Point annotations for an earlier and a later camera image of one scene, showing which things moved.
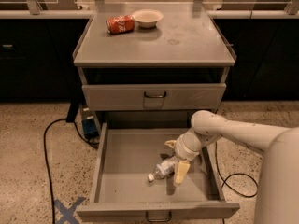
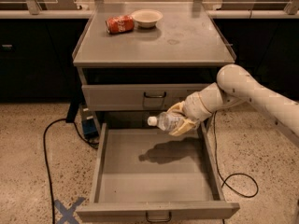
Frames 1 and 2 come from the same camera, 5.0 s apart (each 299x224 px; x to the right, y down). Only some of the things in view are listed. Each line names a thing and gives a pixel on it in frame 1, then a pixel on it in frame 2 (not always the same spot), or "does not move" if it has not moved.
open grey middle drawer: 127,154 does not move
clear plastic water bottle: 163,170 to 165,121
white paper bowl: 147,18 does not move
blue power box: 89,123 does not move
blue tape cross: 68,214 does not move
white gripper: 183,152 to 193,108
